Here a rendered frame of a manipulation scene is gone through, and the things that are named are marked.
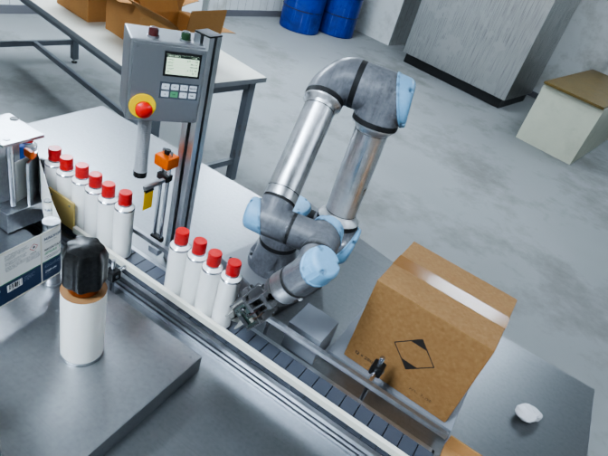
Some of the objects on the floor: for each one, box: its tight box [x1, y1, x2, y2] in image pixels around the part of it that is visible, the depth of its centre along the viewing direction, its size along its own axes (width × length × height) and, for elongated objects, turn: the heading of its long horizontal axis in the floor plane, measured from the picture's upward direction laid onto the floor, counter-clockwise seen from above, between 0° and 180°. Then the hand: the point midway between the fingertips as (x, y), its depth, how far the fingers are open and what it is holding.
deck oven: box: [403, 0, 581, 109], centre depth 692 cm, size 170×130×218 cm
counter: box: [516, 70, 608, 165], centre depth 634 cm, size 67×202×69 cm, turn 117°
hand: (236, 316), depth 127 cm, fingers closed, pressing on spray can
